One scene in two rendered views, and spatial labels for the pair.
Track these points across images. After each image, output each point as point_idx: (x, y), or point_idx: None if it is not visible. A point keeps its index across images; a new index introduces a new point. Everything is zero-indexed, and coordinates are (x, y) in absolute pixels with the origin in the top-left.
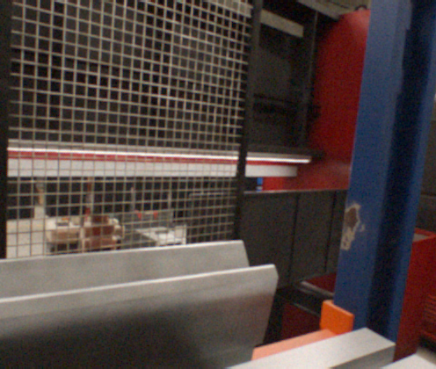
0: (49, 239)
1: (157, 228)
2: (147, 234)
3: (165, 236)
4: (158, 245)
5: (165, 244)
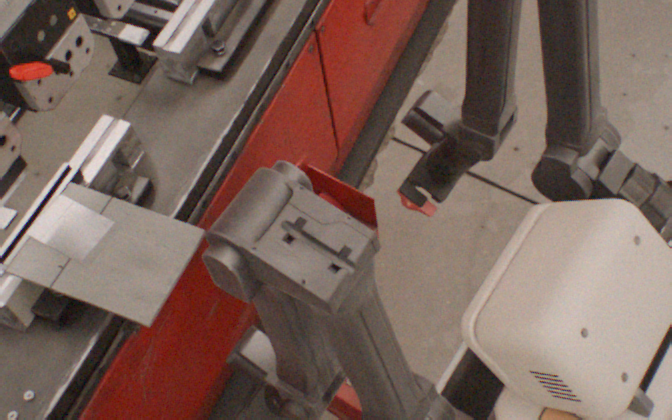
0: None
1: (150, 289)
2: (146, 217)
3: (80, 228)
4: (67, 164)
5: (52, 180)
